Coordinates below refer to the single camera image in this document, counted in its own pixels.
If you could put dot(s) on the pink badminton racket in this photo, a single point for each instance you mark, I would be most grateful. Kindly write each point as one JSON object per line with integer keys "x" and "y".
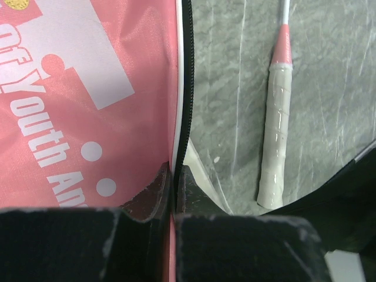
{"x": 271, "y": 184}

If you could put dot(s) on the pink racket bag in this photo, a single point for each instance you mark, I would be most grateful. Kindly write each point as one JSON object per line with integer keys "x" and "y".
{"x": 97, "y": 95}

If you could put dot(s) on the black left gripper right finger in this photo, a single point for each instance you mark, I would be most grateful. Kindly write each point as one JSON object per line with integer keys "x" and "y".
{"x": 214, "y": 246}

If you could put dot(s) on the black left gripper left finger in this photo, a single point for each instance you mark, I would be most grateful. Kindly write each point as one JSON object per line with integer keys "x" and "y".
{"x": 126, "y": 243}

